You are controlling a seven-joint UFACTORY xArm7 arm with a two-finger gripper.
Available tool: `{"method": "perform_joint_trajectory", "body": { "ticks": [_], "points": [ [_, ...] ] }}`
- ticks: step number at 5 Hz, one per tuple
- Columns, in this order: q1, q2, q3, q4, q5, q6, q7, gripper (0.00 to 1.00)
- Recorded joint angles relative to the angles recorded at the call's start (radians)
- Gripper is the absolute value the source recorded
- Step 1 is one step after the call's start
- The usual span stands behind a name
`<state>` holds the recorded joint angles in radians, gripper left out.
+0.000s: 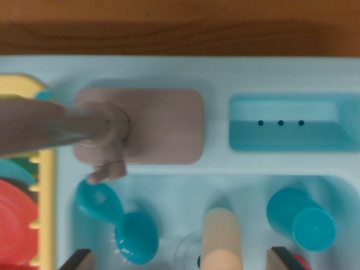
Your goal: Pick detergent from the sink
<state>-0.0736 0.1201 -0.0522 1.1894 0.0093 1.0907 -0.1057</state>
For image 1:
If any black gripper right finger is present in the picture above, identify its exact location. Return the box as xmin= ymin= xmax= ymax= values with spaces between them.
xmin=267 ymin=246 xmax=306 ymax=270

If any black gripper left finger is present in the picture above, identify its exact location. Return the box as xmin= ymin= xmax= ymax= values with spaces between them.
xmin=57 ymin=249 xmax=98 ymax=270

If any beige detergent bottle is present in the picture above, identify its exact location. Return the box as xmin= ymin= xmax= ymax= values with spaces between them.
xmin=200 ymin=207 xmax=243 ymax=270

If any light blue toy sink unit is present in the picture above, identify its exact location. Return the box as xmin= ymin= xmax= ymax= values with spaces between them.
xmin=0 ymin=55 xmax=360 ymax=270

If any red toy tumbler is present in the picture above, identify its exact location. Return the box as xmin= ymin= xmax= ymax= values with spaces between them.
xmin=291 ymin=253 xmax=311 ymax=270

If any teal toy tumbler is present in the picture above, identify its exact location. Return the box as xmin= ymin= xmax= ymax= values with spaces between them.
xmin=266 ymin=188 xmax=338 ymax=252

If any teal dish brush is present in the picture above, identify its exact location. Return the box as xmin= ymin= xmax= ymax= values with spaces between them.
xmin=75 ymin=179 xmax=160 ymax=266

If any yellow dish rack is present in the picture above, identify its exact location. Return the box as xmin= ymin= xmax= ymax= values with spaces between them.
xmin=0 ymin=73 xmax=57 ymax=270

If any red toy plate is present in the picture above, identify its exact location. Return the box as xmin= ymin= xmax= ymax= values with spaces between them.
xmin=0 ymin=178 xmax=41 ymax=270

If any teal toy plate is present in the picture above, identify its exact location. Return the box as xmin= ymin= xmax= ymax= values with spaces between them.
xmin=0 ymin=159 xmax=38 ymax=187

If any grey toy faucet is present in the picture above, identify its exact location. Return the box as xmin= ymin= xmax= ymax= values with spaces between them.
xmin=0 ymin=88 xmax=204 ymax=185

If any teal toy utensil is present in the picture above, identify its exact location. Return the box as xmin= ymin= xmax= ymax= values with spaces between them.
xmin=34 ymin=89 xmax=56 ymax=101

